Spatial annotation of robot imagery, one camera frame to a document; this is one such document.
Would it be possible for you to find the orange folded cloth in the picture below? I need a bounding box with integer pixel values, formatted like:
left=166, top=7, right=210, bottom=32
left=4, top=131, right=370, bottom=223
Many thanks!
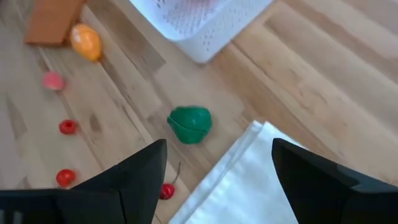
left=24, top=0, right=88, bottom=47

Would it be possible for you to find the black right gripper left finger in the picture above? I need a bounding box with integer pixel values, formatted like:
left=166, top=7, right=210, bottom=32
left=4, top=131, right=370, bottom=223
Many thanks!
left=72, top=139, right=168, bottom=224

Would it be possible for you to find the white folded cloth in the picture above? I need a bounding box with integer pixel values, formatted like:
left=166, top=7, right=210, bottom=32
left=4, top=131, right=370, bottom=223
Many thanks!
left=169, top=120, right=312, bottom=224

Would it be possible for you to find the dark red toy cherry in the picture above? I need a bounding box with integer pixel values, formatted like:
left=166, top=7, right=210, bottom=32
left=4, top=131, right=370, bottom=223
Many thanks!
left=159, top=161, right=182, bottom=201

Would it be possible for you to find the red toy raspberry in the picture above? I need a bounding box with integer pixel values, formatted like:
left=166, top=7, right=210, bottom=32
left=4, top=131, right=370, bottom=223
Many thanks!
left=58, top=119, right=78, bottom=136

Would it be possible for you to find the green toy pepper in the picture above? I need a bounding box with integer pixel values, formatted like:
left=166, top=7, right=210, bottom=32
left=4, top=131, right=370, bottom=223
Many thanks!
left=166, top=106, right=213, bottom=145

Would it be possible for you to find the white perforated plastic basket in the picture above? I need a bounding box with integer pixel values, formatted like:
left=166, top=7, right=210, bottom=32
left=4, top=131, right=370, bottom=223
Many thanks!
left=129, top=0, right=274, bottom=64

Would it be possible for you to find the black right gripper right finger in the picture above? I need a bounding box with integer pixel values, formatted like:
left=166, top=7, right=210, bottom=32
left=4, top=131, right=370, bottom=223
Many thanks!
left=272, top=138, right=358, bottom=224

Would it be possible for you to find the orange toy pepper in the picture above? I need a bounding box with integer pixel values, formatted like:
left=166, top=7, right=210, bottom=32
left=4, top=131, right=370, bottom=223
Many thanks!
left=69, top=23, right=103, bottom=62

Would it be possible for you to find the pink toy peach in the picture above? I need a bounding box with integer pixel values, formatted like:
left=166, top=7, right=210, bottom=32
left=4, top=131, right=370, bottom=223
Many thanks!
left=42, top=71, right=65, bottom=91

